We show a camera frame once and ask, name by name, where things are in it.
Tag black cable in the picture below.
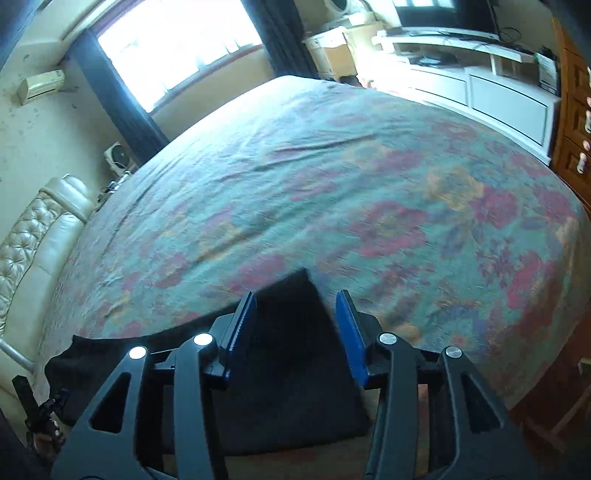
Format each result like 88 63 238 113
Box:
96 172 134 200

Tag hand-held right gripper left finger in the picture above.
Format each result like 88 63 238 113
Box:
50 292 257 480

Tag dark blue curtain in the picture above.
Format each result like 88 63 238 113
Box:
240 0 320 80
69 34 170 153

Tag dark box with white label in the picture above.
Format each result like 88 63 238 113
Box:
537 51 562 96

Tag white television cabinet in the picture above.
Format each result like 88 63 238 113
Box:
372 28 562 160

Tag cream wall air conditioner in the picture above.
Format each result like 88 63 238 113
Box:
17 69 66 104

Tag cardboard box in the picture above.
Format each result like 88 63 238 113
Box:
302 25 360 80

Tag floral bedspread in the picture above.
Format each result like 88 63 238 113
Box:
39 74 588 411

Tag black pants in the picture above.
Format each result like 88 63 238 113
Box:
45 268 374 457

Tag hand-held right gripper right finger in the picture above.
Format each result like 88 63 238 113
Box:
335 290 541 480

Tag black television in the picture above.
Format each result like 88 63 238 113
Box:
394 0 502 40

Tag wooden stool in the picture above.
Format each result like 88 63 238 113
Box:
521 360 591 456

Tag brown wooden wardrobe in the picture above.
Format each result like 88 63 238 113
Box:
549 14 591 209

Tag cream tufted leather headboard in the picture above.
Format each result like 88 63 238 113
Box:
0 174 100 402

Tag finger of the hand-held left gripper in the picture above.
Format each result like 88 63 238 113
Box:
12 376 70 435

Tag bright window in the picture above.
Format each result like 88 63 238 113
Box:
95 0 265 114

